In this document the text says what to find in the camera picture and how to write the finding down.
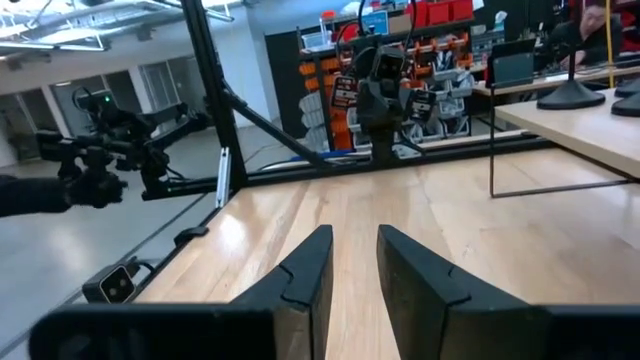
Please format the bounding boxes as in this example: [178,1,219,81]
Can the wooden shelf riser black legs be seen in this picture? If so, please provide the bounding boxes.
[488,82,640,200]

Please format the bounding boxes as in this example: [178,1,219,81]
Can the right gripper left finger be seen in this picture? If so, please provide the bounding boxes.
[232,225,335,360]

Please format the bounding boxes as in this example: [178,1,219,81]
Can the parts bin storage rack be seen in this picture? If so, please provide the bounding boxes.
[264,0,476,154]

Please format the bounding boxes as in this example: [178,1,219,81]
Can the black aluminium side frame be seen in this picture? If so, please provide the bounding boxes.
[142,0,556,202]

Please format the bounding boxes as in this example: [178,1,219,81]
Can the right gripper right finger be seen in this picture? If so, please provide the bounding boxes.
[377,224,546,360]

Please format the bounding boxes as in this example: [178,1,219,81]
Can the black hang tag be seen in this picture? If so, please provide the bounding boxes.
[405,88,437,121]
[330,75,359,110]

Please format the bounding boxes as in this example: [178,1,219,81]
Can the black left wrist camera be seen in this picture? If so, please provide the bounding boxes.
[373,47,407,81]

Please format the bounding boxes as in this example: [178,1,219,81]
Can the yellow vertical cable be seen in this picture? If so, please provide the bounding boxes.
[603,0,616,90]

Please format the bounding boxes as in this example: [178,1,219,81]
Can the blue sign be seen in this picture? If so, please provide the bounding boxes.
[360,9,390,36]

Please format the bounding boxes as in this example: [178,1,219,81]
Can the silver metal bracket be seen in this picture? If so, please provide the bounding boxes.
[215,146,233,209]

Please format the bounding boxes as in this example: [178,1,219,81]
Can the black candlestick holder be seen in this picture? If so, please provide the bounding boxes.
[536,42,607,112]
[609,91,640,119]
[613,76,640,99]

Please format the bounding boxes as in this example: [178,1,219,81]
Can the black table edge bracket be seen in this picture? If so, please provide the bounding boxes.
[173,225,210,247]

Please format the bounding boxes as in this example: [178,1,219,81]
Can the black table camera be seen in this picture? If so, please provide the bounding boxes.
[82,262,140,305]

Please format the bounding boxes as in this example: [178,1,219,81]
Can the person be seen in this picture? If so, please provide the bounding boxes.
[547,0,626,69]

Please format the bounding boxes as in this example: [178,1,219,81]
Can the red storage bin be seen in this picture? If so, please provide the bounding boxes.
[449,0,474,22]
[427,0,453,26]
[405,2,430,29]

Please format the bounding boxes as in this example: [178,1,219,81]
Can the wooden desk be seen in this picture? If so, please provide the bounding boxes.
[472,64,640,99]

